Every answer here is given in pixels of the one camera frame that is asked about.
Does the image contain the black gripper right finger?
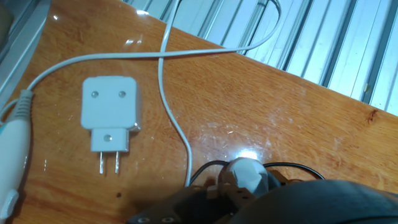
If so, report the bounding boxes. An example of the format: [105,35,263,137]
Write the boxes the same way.
[229,170,398,224]

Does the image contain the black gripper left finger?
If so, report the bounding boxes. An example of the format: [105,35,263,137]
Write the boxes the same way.
[126,184,241,224]

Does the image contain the white square plug adapter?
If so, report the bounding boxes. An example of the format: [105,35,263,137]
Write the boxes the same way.
[80,76,142,175]

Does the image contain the glossy wooden board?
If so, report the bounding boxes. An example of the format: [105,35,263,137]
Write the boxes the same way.
[6,0,398,224]

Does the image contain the white and blue hair dryer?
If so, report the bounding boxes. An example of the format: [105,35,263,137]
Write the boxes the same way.
[0,89,34,221]

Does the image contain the white hair dryer cord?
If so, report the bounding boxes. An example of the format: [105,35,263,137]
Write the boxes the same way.
[0,0,282,187]

